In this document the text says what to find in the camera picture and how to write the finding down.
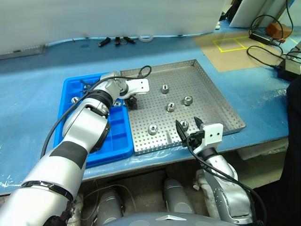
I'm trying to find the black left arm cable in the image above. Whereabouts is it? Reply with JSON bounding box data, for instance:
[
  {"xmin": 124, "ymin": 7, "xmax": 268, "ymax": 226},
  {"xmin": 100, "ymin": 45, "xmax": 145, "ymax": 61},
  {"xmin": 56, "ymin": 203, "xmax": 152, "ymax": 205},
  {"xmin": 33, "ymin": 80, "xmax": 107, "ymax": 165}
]
[{"xmin": 40, "ymin": 65, "xmax": 152, "ymax": 159}]

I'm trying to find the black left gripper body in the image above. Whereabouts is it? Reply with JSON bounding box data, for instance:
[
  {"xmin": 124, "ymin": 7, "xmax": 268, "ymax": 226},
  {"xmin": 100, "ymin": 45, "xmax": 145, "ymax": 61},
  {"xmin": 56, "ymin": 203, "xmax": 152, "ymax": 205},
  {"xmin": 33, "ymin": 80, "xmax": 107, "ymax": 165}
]
[{"xmin": 124, "ymin": 93, "xmax": 140, "ymax": 105}]

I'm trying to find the beige and black power box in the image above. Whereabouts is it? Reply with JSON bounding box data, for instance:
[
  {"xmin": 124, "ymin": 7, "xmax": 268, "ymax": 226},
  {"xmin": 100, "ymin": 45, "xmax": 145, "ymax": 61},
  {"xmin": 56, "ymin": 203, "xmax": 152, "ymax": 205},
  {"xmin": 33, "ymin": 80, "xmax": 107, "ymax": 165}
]
[{"xmin": 277, "ymin": 57, "xmax": 301, "ymax": 81}]

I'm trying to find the grey robot torso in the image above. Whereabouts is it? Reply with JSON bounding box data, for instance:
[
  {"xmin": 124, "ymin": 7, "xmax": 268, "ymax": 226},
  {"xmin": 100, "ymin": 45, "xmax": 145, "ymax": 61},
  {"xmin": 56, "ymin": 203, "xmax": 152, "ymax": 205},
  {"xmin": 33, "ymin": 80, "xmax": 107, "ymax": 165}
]
[{"xmin": 103, "ymin": 211, "xmax": 226, "ymax": 226}]

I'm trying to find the white leaning board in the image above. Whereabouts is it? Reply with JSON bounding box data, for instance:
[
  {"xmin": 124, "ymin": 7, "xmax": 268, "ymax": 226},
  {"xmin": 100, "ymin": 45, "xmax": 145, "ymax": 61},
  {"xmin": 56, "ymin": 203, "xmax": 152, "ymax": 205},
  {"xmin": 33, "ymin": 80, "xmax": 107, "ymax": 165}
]
[{"xmin": 229, "ymin": 0, "xmax": 289, "ymax": 28}]

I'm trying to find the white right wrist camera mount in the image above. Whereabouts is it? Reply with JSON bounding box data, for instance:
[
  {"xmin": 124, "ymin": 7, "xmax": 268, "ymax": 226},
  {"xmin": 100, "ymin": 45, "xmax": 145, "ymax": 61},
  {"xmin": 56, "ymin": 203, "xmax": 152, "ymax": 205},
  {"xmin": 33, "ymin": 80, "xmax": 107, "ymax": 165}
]
[{"xmin": 201, "ymin": 123, "xmax": 224, "ymax": 146}]

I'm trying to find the grey metal rail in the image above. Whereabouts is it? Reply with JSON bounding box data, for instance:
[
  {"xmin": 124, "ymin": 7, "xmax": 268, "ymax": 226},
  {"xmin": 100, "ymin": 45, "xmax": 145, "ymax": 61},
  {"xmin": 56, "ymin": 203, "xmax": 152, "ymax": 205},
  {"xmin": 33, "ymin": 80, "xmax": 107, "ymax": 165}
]
[{"xmin": 0, "ymin": 44, "xmax": 47, "ymax": 61}]

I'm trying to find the black garment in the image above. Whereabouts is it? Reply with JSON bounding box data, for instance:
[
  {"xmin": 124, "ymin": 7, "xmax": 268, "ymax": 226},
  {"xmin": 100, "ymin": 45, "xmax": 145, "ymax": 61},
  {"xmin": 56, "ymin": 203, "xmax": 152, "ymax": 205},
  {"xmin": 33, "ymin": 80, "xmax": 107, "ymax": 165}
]
[{"xmin": 253, "ymin": 76, "xmax": 301, "ymax": 226}]

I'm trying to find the large white panel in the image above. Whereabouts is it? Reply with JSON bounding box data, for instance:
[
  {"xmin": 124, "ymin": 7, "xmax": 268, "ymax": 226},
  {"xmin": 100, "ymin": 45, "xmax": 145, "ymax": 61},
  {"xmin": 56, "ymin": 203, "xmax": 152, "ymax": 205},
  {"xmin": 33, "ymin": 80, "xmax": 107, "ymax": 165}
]
[{"xmin": 0, "ymin": 0, "xmax": 226, "ymax": 55}]

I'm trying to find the brown wooden box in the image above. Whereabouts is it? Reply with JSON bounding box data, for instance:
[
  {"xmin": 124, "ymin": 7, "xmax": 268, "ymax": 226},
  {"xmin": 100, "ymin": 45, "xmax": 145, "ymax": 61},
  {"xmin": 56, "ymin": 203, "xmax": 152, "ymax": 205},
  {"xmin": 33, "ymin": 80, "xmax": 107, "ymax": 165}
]
[{"xmin": 266, "ymin": 22, "xmax": 292, "ymax": 40}]

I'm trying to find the black power cable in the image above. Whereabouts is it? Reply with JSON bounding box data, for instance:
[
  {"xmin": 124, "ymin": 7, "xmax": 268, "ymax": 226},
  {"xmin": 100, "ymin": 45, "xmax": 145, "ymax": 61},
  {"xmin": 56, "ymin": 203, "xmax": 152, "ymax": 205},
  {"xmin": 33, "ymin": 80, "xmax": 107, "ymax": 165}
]
[{"xmin": 246, "ymin": 45, "xmax": 284, "ymax": 69}]

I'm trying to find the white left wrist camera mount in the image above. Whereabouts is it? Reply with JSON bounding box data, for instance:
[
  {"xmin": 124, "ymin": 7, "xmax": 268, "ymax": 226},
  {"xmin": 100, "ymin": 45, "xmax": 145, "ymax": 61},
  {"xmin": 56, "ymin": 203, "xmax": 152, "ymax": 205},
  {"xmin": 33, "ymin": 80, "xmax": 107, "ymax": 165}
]
[{"xmin": 119, "ymin": 78, "xmax": 151, "ymax": 99}]

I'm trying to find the brown cardboard mat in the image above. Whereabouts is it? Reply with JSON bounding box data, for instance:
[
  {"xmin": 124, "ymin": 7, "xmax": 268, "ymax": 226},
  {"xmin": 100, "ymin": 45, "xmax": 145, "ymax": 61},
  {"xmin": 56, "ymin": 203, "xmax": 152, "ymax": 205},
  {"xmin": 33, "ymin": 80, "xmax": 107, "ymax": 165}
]
[{"xmin": 193, "ymin": 30, "xmax": 289, "ymax": 73}]

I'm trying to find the black power adapter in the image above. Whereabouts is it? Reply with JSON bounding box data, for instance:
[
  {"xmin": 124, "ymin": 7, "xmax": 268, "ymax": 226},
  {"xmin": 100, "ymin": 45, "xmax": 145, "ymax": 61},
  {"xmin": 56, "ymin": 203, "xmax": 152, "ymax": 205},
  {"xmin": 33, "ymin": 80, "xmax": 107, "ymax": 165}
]
[{"xmin": 249, "ymin": 32, "xmax": 277, "ymax": 45}]

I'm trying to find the grey rounded robot leg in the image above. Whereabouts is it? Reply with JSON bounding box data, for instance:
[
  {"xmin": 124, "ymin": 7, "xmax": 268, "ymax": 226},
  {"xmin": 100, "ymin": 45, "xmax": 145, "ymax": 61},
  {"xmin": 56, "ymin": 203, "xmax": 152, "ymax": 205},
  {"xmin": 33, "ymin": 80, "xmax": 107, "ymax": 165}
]
[
  {"xmin": 163, "ymin": 178, "xmax": 196, "ymax": 215},
  {"xmin": 97, "ymin": 188, "xmax": 124, "ymax": 224}
]

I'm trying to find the thin grey wire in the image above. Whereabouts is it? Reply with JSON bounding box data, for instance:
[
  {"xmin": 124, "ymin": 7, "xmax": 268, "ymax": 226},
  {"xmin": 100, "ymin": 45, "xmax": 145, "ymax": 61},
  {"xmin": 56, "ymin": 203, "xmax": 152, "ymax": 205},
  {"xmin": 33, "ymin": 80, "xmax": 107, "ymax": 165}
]
[{"xmin": 82, "ymin": 185, "xmax": 138, "ymax": 214}]

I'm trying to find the black looped cable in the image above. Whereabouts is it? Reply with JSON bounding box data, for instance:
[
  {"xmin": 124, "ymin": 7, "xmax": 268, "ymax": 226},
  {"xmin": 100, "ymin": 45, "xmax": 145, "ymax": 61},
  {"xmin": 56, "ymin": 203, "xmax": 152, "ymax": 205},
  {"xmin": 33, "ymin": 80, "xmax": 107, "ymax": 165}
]
[{"xmin": 248, "ymin": 0, "xmax": 294, "ymax": 45}]

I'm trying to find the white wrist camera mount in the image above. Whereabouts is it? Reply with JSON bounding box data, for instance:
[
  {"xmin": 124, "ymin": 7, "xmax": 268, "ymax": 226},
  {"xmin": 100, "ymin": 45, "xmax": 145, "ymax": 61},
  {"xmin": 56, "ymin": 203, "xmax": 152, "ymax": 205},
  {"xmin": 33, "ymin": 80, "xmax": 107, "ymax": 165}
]
[
  {"xmin": 201, "ymin": 123, "xmax": 224, "ymax": 146},
  {"xmin": 119, "ymin": 78, "xmax": 151, "ymax": 99}
]

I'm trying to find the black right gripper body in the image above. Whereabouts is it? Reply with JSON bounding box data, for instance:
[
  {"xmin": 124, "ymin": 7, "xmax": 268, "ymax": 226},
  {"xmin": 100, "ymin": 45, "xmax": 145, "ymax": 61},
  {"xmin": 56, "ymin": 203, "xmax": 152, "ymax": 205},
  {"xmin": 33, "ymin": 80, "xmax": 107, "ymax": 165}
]
[{"xmin": 182, "ymin": 130, "xmax": 205, "ymax": 150}]

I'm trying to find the blue plastic compartment tray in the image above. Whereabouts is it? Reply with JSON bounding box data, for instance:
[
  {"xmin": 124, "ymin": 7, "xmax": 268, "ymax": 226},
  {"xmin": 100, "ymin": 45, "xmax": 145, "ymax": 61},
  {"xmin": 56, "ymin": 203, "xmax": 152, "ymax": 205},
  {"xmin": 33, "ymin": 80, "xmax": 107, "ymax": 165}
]
[{"xmin": 53, "ymin": 72, "xmax": 135, "ymax": 169}]

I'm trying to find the perforated steel tray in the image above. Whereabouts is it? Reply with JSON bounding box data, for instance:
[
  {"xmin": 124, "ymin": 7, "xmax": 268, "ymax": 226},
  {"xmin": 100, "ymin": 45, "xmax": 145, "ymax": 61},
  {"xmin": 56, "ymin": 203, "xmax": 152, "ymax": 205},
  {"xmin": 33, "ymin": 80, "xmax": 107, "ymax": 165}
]
[{"xmin": 120, "ymin": 59, "xmax": 246, "ymax": 156}]

